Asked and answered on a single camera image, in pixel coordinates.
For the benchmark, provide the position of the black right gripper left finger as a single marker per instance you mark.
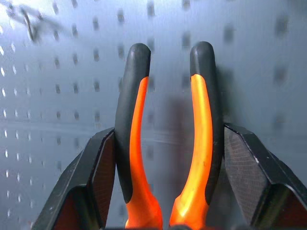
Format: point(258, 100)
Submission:
point(81, 182)

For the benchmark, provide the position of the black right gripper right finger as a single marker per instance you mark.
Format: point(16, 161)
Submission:
point(254, 177)

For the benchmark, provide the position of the grey metal pegboard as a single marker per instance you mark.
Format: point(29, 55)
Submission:
point(60, 100)

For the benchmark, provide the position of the metal pegboard hook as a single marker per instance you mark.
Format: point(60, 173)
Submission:
point(30, 22)

